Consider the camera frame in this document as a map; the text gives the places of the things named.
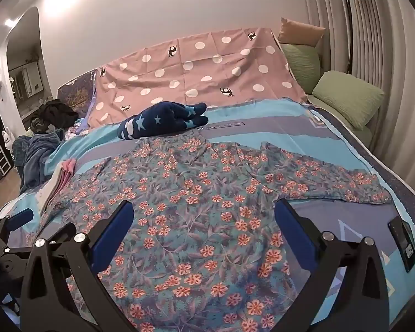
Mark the small green pillow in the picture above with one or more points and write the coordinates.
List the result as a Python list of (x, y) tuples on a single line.
[(299, 65)]

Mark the beige pillow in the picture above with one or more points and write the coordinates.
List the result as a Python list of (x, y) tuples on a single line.
[(301, 31)]

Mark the large green pillow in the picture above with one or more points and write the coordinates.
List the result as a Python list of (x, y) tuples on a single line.
[(349, 95)]

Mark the pink folded cloth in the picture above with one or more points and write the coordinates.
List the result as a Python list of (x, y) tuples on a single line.
[(68, 173)]

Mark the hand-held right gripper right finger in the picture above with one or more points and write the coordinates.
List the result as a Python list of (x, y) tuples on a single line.
[(294, 228)]

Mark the blue and grey bed cover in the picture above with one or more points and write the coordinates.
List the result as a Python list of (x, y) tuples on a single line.
[(332, 138)]

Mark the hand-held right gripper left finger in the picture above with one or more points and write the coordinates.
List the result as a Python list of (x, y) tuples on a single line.
[(114, 235)]

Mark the pile of dark clothes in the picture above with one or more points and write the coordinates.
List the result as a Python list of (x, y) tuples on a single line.
[(34, 152)]

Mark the floral patterned shirt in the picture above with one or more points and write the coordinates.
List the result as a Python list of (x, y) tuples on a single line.
[(200, 214)]

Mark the dark blue mattress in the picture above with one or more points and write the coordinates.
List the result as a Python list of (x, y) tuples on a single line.
[(384, 155)]

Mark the purple patterned pillow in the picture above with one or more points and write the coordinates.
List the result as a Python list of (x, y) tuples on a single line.
[(77, 93)]

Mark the pink polka dot sheet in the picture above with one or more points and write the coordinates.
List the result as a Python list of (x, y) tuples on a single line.
[(193, 69)]

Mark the navy star patterned cloth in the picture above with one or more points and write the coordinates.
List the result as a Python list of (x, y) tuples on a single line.
[(159, 121)]

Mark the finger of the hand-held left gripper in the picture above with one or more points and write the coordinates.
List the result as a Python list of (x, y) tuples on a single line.
[(10, 259), (19, 218)]

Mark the white folded cloth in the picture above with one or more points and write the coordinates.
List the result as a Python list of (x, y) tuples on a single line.
[(52, 190)]

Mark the black smartphone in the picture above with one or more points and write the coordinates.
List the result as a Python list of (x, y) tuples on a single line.
[(403, 242)]

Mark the white pleated curtain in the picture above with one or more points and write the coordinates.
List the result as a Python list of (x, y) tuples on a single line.
[(394, 58)]

